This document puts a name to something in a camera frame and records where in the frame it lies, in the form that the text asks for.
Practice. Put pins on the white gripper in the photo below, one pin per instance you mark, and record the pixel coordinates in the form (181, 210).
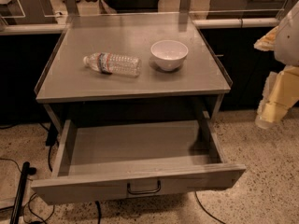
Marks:
(288, 41)

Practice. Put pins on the grey top drawer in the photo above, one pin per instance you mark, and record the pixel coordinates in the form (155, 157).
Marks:
(96, 163)

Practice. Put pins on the grey cabinet with glass top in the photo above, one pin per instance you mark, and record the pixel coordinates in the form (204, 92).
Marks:
(67, 80)

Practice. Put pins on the white ceramic bowl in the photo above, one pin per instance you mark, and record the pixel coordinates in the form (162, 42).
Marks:
(169, 54)

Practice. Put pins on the clear plastic water bottle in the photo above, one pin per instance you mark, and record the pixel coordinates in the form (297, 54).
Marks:
(113, 64)

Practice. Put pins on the black pole on floor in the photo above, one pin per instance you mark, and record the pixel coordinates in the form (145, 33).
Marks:
(16, 210)

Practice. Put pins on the white counter ledge rail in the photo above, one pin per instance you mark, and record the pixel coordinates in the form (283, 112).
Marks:
(148, 23)

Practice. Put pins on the black metal drawer handle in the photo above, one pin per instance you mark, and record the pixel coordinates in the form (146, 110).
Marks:
(137, 188)

